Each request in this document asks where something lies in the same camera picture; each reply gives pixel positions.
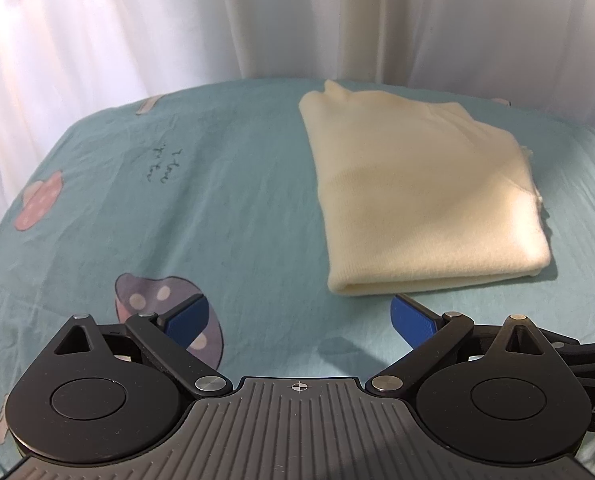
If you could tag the cream curtain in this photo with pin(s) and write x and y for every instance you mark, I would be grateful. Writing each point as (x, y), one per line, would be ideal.
(382, 20)

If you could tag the cream knit sweater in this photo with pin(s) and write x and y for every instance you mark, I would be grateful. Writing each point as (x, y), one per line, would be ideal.
(417, 175)

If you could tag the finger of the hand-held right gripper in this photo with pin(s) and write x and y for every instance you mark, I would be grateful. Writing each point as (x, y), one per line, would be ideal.
(585, 355)

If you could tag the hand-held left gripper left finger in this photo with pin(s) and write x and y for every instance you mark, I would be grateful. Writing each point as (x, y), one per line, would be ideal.
(188, 318)

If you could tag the teal mushroom print bedsheet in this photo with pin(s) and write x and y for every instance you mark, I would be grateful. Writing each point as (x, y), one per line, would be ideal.
(177, 210)

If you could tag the white curtain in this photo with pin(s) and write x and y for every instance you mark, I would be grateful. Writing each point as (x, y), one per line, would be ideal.
(127, 25)

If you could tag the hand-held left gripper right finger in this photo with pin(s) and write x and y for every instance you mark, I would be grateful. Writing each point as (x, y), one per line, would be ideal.
(413, 318)

